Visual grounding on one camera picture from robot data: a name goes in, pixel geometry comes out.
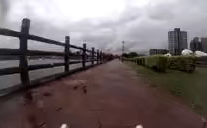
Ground red paved path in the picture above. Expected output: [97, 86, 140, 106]
[0, 58, 207, 128]

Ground tall grey tower building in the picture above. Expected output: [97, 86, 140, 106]
[167, 27, 189, 56]

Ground grey water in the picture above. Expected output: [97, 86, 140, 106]
[0, 57, 92, 94]

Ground grass strip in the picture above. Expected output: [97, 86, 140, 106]
[122, 59, 207, 128]

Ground white domed structures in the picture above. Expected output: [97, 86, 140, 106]
[164, 48, 207, 58]

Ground cluster of grey buildings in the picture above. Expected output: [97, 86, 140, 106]
[189, 35, 207, 58]

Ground low long building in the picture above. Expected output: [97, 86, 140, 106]
[149, 48, 170, 56]

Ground pole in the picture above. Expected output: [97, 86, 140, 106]
[121, 40, 126, 56]

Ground dark trees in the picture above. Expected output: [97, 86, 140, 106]
[121, 51, 139, 59]

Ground green hedge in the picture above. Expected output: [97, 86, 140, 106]
[123, 54, 200, 74]

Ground dark wooden rail fence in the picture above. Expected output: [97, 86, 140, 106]
[0, 17, 107, 101]

